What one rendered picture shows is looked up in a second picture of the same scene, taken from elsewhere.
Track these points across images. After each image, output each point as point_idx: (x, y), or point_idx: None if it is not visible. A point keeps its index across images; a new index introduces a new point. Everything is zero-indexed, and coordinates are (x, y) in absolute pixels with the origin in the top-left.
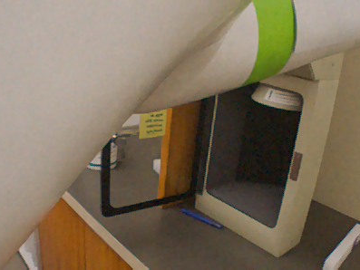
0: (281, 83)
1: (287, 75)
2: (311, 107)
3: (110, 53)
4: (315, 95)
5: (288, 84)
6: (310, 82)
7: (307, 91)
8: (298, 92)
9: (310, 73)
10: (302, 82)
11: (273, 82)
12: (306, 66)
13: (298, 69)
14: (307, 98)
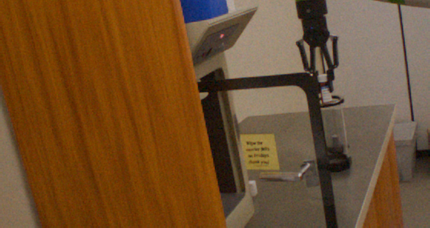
0: (212, 67)
1: (212, 57)
2: (227, 72)
3: None
4: (226, 62)
5: (215, 64)
6: (222, 54)
7: (223, 61)
8: (219, 67)
9: (236, 41)
10: (219, 57)
11: (208, 70)
12: (239, 36)
13: (233, 42)
14: (224, 67)
